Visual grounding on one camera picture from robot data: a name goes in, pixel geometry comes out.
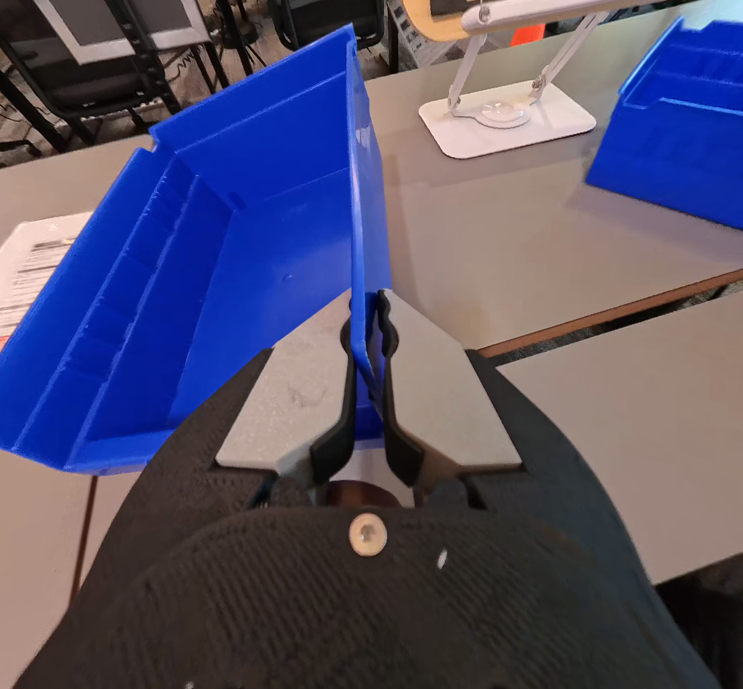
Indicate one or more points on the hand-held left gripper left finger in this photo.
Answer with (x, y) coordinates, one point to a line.
(284, 404)

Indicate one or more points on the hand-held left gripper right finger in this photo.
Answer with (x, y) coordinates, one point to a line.
(453, 410)

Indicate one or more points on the blue plastic bin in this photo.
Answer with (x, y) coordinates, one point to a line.
(261, 271)
(667, 143)

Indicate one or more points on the printed checklist sheet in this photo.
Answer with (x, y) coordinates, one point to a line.
(35, 271)

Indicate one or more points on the printed paper sign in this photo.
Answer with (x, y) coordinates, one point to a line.
(406, 30)

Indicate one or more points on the orange traffic cone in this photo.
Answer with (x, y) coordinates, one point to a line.
(528, 34)

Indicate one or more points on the black tripod stand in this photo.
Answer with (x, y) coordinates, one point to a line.
(136, 33)

